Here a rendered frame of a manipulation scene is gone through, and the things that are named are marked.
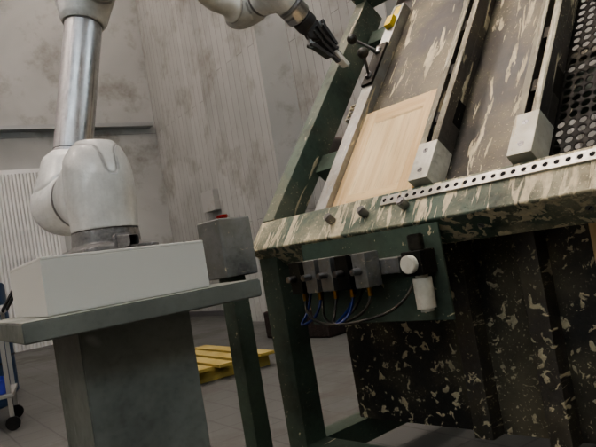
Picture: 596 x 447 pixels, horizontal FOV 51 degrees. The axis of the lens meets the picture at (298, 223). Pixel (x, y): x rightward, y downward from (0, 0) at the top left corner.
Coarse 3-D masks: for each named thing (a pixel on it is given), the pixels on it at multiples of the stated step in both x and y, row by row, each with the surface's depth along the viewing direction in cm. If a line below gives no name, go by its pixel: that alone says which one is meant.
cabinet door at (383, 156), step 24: (432, 96) 189; (384, 120) 201; (408, 120) 191; (360, 144) 202; (384, 144) 193; (408, 144) 184; (360, 168) 195; (384, 168) 186; (408, 168) 177; (360, 192) 186; (384, 192) 178
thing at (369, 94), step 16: (400, 16) 231; (384, 32) 231; (400, 32) 230; (384, 64) 221; (368, 96) 213; (368, 112) 211; (352, 128) 208; (352, 144) 204; (336, 160) 203; (336, 176) 197; (336, 192) 196; (320, 208) 193
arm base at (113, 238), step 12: (108, 228) 141; (120, 228) 142; (132, 228) 145; (72, 240) 143; (84, 240) 140; (96, 240) 140; (108, 240) 140; (120, 240) 140; (132, 240) 142; (144, 240) 146; (72, 252) 142
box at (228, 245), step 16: (208, 224) 190; (224, 224) 188; (240, 224) 192; (208, 240) 191; (224, 240) 187; (240, 240) 191; (208, 256) 192; (224, 256) 186; (240, 256) 190; (208, 272) 192; (224, 272) 186; (240, 272) 189
